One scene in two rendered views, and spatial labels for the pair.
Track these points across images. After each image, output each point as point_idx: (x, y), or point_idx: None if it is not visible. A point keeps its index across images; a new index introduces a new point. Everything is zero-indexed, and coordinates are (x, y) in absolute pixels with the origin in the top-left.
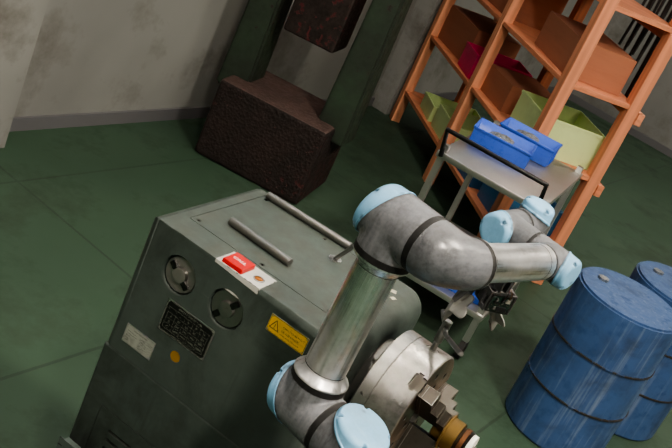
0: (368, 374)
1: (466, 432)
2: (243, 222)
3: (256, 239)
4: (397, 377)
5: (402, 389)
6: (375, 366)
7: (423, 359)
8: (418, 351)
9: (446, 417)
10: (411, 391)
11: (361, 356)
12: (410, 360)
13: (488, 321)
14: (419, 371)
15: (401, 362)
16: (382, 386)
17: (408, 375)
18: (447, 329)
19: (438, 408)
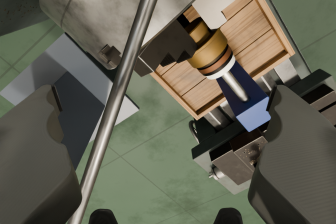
0: (42, 10)
1: (211, 67)
2: None
3: None
4: (81, 38)
5: (94, 54)
6: (42, 6)
7: (120, 19)
8: None
9: (184, 56)
10: (105, 63)
11: None
12: (93, 17)
13: (273, 87)
14: (111, 43)
15: (78, 17)
16: (69, 35)
17: (95, 43)
18: None
19: (165, 59)
